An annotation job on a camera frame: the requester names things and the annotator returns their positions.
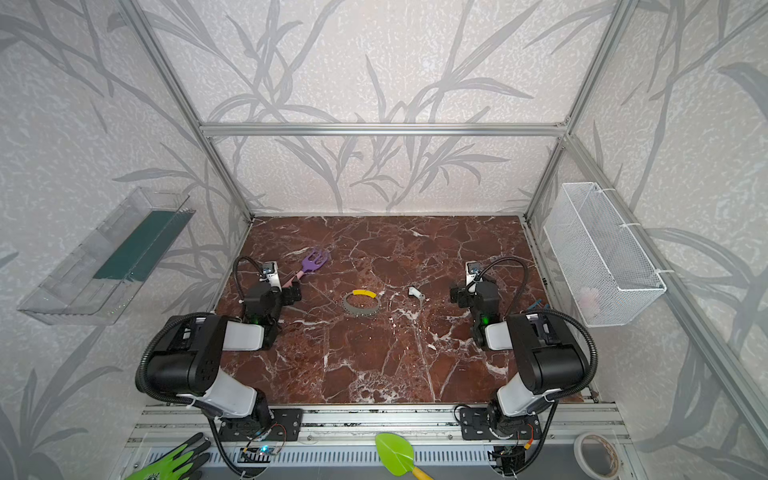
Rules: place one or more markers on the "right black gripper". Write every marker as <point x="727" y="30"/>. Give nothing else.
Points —
<point x="466" y="294"/>

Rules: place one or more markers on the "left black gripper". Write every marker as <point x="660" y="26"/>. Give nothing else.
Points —
<point x="288" y="291"/>

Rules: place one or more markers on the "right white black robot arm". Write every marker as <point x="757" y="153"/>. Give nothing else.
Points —
<point x="555" y="355"/>

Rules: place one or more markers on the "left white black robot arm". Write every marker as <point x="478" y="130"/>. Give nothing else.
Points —
<point x="182" y="363"/>

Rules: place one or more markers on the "purple toy rake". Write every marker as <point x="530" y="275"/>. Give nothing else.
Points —
<point x="311" y="263"/>

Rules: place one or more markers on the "blue toy rake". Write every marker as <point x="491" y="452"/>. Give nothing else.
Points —
<point x="539" y="304"/>

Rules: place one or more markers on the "pink object in basket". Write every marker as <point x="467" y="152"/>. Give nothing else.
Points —
<point x="588" y="301"/>

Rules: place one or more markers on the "green toy shovel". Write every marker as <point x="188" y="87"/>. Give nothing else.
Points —
<point x="397" y="455"/>

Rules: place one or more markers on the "green black work glove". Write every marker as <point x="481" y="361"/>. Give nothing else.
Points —
<point x="182" y="463"/>

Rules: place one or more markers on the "tape roll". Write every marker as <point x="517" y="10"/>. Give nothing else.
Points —
<point x="597" y="457"/>

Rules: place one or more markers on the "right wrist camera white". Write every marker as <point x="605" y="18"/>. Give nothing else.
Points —
<point x="472" y="270"/>

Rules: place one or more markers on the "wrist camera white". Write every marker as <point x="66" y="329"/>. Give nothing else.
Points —
<point x="269" y="274"/>
<point x="472" y="270"/>

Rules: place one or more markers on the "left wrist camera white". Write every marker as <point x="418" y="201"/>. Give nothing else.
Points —
<point x="269" y="274"/>

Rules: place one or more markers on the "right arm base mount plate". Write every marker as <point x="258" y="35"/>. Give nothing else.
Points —
<point x="480" y="423"/>

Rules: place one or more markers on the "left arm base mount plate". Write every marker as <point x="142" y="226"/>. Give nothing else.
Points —
<point x="281" y="425"/>

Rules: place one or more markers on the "white wire mesh basket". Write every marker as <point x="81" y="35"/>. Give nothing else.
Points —
<point x="595" y="247"/>

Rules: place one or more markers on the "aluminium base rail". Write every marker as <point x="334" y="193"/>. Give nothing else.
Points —
<point x="442" y="435"/>

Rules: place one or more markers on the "clear plastic wall tray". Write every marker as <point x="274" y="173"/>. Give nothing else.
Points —
<point x="96" y="282"/>

